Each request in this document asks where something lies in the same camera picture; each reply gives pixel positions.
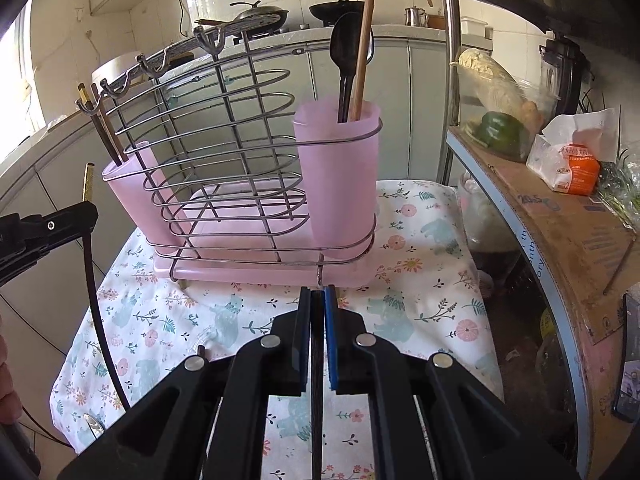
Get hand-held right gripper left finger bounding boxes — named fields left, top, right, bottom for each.
left=57, top=286, right=313, bottom=480

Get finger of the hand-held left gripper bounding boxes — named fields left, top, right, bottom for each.
left=0, top=201, right=100, bottom=284

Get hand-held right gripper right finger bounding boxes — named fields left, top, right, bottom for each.
left=323, top=284, right=582, bottom=480

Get dark chopstick with gold tip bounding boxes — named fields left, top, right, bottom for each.
left=82, top=162, right=132, bottom=409
left=76, top=84, right=122, bottom=167

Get pink plastic cup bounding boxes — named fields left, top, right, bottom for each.
left=102, top=141, right=193, bottom=261
left=292, top=100, right=383, bottom=260

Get brown wooden chopstick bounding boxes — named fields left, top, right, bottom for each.
left=91, top=83, right=125, bottom=162

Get metal wire utensil rack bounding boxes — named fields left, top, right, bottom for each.
left=75, top=25, right=379, bottom=291

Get black plastic spoon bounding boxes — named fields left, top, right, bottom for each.
left=330, top=10, right=362, bottom=123

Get light wooden chopstick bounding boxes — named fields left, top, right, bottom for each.
left=347, top=0, right=377, bottom=122

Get person's left hand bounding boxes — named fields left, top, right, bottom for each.
left=0, top=334, right=22, bottom=423

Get metal utensil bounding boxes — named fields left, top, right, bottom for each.
left=81, top=414, right=107, bottom=443

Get floral tablecloth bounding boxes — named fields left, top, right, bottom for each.
left=50, top=177, right=506, bottom=480

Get window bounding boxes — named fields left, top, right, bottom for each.
left=0, top=0, right=51, bottom=161

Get clear plastic jar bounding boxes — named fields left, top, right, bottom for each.
left=457, top=172, right=521, bottom=253

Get cardboard sheet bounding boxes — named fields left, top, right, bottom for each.
left=447, top=127, right=640, bottom=346

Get green bell pepper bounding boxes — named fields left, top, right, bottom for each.
left=472, top=111, right=531, bottom=156

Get metal shelf rack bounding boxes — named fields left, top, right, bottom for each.
left=435, top=0, right=640, bottom=480

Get wok with lid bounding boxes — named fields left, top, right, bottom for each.
left=197, top=1, right=291, bottom=36

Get white bag with orange label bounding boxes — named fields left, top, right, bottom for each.
left=526, top=107, right=623, bottom=197

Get dark flat device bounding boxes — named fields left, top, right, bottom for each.
left=612, top=294, right=640, bottom=422

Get green herbs in plastic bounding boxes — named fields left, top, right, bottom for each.
left=595, top=145, right=640, bottom=231

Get black wok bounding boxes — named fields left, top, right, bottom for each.
left=309, top=0, right=366, bottom=26

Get white container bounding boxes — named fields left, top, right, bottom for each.
left=460, top=16, right=493, bottom=41

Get black blender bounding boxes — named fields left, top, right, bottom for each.
left=539, top=37, right=593, bottom=116

